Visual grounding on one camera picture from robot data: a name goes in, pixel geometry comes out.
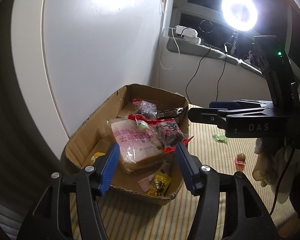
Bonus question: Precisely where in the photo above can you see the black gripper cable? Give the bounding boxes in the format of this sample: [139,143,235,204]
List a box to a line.
[269,147,297,217]

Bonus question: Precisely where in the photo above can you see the brown long snack bar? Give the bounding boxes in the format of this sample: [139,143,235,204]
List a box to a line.
[157,107,187,120]

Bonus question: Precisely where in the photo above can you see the pink sachet packet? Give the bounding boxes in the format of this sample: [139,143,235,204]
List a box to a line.
[138,173,155,192]

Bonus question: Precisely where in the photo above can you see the small figurine on sill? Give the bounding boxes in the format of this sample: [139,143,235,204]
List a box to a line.
[244,50,255,65]

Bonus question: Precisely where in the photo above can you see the red date snack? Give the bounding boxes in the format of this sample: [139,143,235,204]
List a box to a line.
[128,114,193,153]
[133,99,157,120]

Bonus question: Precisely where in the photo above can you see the black cable left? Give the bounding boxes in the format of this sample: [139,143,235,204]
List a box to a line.
[185,45,212,104]

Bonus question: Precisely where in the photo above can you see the bagged sliced bread pink label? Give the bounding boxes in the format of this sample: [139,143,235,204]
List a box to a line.
[109,118,173,173]

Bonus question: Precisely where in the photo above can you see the bright ring light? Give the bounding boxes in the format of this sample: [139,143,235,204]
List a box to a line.
[221,0,258,31]

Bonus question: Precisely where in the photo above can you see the right hand in white glove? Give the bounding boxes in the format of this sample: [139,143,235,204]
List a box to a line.
[252,138,296,204]

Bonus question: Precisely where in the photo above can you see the yellow snack packet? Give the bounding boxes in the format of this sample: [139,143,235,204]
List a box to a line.
[147,172,172,197]

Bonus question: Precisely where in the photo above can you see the brown cardboard box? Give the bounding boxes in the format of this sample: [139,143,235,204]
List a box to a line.
[64,84,189,205]

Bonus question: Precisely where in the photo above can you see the black cable right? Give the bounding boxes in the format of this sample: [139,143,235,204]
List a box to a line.
[215,52,228,102]

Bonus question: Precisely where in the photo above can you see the white power strip adapters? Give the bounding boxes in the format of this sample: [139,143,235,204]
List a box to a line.
[175,25,202,45]

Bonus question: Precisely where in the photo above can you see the green round candy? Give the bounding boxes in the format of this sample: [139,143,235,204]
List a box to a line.
[136,120,149,132]

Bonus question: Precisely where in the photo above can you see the white cable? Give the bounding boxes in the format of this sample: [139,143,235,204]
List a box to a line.
[158,26,180,71]

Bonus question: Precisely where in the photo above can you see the ring light tripod stand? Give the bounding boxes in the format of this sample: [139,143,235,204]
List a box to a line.
[224,29,238,55]

